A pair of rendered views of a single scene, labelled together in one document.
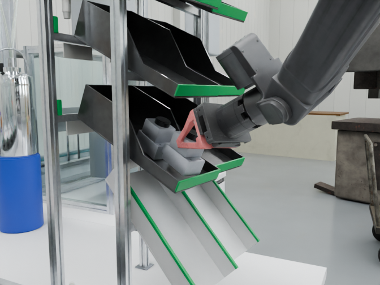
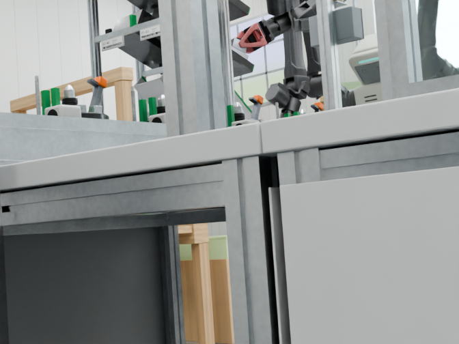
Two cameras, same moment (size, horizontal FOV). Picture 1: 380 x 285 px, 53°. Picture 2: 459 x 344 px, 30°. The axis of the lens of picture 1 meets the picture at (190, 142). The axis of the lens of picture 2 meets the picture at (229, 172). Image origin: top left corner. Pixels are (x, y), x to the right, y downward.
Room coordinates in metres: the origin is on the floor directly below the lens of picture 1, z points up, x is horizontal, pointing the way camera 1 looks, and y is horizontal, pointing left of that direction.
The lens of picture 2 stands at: (0.16, 2.30, 0.76)
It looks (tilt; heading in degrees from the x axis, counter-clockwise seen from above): 4 degrees up; 284
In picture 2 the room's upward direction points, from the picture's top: 4 degrees counter-clockwise
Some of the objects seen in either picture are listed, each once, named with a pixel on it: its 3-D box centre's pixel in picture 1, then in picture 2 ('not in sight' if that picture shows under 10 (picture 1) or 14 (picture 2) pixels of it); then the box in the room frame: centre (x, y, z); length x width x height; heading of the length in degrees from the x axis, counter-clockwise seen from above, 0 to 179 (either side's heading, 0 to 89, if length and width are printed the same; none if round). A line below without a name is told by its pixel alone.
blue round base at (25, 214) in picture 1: (19, 190); not in sight; (1.37, 0.63, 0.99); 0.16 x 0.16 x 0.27
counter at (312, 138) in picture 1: (281, 132); not in sight; (8.38, -2.02, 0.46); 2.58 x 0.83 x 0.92; 56
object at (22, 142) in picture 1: (13, 102); not in sight; (1.37, 0.63, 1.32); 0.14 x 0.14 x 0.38
